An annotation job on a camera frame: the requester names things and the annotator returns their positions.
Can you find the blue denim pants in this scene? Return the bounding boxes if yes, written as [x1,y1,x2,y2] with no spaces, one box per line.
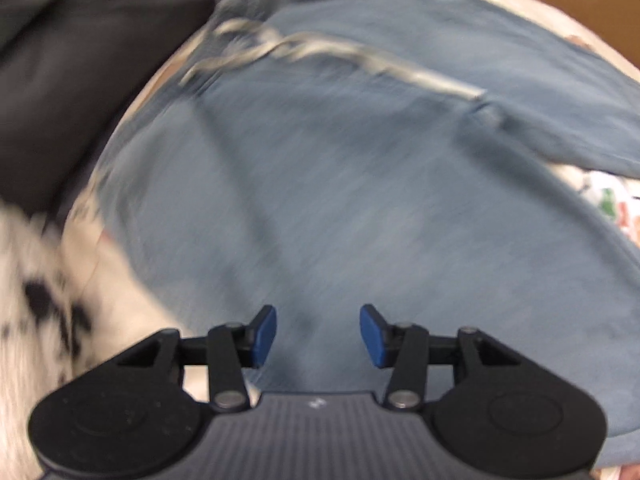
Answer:
[92,0,640,480]

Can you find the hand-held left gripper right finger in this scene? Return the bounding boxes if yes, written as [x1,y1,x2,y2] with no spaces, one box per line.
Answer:
[359,304,521,412]

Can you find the cream bear print bedsheet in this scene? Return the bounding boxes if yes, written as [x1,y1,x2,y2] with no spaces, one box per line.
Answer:
[65,0,640,480]

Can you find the white spotted plush toy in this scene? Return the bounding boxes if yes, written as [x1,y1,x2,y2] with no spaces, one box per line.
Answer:
[0,205,201,480]

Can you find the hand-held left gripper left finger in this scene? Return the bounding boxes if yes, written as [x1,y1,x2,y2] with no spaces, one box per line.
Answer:
[117,304,278,412]

